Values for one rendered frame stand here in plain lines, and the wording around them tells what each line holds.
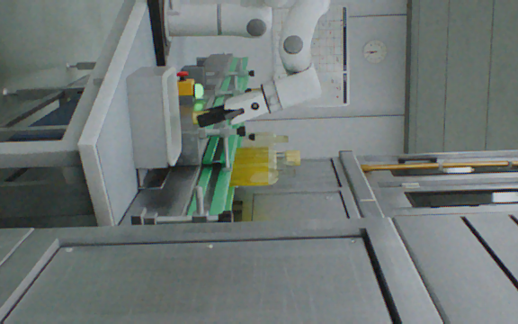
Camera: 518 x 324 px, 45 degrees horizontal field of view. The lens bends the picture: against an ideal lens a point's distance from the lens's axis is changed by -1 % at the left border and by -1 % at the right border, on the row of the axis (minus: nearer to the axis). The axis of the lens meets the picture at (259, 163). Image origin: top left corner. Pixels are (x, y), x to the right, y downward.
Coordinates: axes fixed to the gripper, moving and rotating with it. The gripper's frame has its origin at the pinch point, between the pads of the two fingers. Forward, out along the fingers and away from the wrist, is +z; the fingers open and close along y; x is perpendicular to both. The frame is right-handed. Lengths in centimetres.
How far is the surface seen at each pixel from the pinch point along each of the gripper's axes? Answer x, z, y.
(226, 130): -7.4, -1.9, 11.3
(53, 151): 9.4, 25.9, -32.3
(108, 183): -0.1, 18.2, -31.8
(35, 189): -10, 60, 24
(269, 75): -100, 9, 608
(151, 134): 1.6, 12.6, -7.2
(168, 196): -12.5, 12.7, -12.8
